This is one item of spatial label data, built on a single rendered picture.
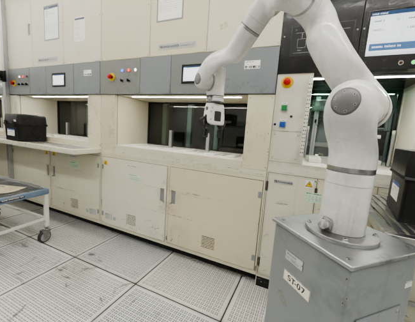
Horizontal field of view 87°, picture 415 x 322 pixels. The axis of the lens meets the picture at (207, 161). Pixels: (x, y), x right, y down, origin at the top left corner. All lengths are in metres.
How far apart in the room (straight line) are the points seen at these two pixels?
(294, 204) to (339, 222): 0.78
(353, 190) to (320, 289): 0.27
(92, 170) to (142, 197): 0.62
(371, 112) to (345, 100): 0.06
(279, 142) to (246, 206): 0.48
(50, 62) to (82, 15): 0.60
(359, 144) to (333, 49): 0.28
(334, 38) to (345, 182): 0.40
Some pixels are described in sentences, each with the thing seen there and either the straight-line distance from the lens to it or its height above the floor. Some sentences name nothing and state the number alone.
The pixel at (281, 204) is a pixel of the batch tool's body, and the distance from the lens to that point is 1.50.
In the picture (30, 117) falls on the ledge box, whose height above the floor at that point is 1.03.
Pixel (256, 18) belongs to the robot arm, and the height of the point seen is 1.46.
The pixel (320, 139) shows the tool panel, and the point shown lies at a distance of 2.33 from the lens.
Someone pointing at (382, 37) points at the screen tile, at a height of 1.56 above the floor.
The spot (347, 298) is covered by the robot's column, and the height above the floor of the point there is 0.68.
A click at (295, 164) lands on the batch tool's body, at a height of 0.87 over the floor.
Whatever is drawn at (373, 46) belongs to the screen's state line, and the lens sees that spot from 1.52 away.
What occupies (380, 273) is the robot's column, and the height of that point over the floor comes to 0.72.
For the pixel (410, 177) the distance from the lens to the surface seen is 1.01.
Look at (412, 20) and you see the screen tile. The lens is 1.59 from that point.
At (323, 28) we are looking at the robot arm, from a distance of 0.80.
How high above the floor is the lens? 1.03
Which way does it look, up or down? 8 degrees down
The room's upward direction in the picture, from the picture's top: 4 degrees clockwise
